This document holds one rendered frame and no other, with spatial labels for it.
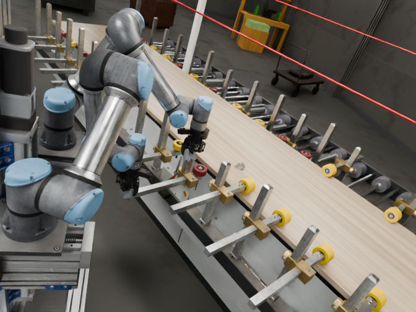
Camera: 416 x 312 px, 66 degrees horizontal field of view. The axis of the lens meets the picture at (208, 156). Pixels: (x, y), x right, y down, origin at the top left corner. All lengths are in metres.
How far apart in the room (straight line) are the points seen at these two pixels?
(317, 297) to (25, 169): 1.35
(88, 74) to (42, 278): 0.70
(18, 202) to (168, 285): 1.49
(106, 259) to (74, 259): 1.23
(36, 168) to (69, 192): 0.12
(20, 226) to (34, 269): 0.20
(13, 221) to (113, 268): 1.34
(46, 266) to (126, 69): 0.69
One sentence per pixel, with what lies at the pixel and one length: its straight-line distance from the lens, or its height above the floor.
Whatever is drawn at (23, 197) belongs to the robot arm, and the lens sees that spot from 1.03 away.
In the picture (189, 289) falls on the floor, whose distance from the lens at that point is 2.37.
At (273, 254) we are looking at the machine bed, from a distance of 1.78.
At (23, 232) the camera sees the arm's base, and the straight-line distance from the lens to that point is 1.12.
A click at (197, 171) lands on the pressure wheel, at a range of 1.77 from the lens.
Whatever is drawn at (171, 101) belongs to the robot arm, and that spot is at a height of 1.37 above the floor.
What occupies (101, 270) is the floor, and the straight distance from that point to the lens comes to 2.36.
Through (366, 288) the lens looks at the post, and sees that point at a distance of 1.30.
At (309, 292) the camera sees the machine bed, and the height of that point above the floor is 0.70.
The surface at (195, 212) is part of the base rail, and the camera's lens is 1.82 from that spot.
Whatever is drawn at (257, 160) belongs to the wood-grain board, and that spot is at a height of 0.90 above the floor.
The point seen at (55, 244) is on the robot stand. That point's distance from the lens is 1.12.
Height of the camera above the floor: 1.89
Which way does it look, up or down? 31 degrees down
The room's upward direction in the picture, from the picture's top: 18 degrees clockwise
